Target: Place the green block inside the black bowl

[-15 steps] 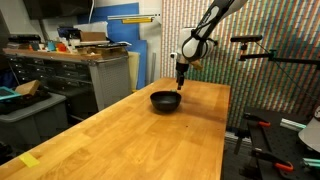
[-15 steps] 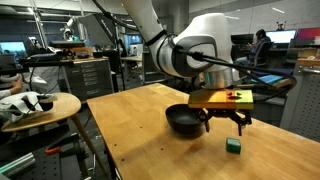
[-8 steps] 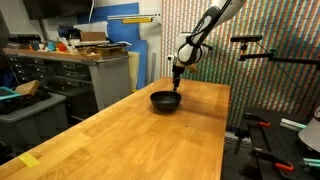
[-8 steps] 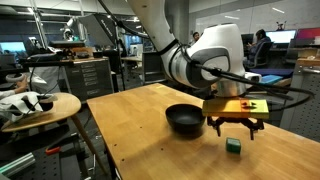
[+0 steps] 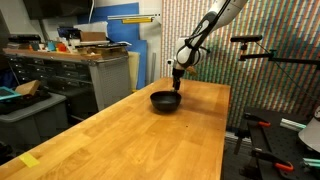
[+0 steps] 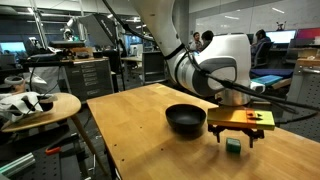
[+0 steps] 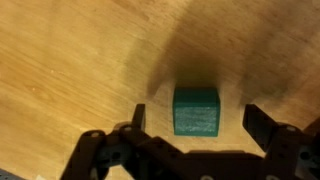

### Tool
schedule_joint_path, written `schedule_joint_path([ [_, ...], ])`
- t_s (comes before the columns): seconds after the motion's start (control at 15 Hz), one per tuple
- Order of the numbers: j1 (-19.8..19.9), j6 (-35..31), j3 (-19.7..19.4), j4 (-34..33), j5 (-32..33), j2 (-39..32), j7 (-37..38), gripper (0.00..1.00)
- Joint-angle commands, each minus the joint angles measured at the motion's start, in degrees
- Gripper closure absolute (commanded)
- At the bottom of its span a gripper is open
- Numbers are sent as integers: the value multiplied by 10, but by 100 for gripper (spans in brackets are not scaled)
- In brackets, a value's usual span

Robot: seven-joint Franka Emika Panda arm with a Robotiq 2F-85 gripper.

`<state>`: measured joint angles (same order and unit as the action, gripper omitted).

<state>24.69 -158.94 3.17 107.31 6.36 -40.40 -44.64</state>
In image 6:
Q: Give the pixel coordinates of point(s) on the seated person dark top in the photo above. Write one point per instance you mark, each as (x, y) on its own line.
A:
(260, 39)

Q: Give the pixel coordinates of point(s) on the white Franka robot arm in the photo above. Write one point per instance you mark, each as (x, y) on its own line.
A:
(220, 53)

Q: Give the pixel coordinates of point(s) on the black breadboard table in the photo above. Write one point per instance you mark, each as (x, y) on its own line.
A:
(70, 166)

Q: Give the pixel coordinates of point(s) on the black softbox light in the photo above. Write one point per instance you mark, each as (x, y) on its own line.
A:
(98, 29)

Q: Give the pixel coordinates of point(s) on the grey metal cabinet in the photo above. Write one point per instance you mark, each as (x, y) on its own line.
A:
(154, 68)

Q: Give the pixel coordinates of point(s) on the lit cyan monitor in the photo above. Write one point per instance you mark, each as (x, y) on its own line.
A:
(12, 47)

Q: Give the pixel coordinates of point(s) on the white cloth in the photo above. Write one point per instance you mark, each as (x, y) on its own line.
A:
(16, 105)

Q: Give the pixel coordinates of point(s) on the grey labelled drawer cabinet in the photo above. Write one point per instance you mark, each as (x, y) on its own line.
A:
(88, 78)

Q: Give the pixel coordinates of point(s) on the black flat device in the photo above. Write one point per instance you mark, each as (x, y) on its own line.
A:
(66, 44)

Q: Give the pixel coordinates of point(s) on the round wooden side table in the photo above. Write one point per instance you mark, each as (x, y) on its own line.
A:
(63, 106)

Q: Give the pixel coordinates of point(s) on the green block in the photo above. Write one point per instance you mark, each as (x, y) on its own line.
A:
(233, 145)

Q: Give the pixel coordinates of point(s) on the wooden workbench top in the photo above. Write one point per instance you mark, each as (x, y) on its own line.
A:
(308, 62)

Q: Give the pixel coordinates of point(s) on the teal tray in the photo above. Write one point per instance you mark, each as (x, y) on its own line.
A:
(266, 80)

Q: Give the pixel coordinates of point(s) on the black bowl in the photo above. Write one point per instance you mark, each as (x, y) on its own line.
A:
(185, 116)

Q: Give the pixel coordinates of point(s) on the black cup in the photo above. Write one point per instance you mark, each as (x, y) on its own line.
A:
(46, 103)

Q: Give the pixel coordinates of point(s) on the black office chair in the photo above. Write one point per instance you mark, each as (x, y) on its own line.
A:
(263, 55)

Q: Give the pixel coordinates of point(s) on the wooden block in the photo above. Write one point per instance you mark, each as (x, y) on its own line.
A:
(283, 83)

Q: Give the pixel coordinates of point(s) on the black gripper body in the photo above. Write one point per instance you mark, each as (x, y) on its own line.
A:
(235, 130)

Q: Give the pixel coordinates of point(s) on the lit red monitor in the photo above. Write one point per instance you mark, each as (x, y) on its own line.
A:
(308, 33)

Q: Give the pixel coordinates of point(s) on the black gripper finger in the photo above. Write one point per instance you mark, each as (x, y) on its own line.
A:
(218, 136)
(252, 140)

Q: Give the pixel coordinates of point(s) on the grey perforated panel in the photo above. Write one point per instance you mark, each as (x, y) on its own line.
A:
(308, 100)

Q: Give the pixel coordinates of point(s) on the aluminium extrusion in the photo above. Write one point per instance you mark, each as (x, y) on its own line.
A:
(16, 164)

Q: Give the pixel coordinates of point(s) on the blue cushion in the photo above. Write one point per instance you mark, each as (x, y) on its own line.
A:
(271, 72)

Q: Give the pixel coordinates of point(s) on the lit blue monitor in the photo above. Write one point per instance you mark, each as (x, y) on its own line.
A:
(280, 36)

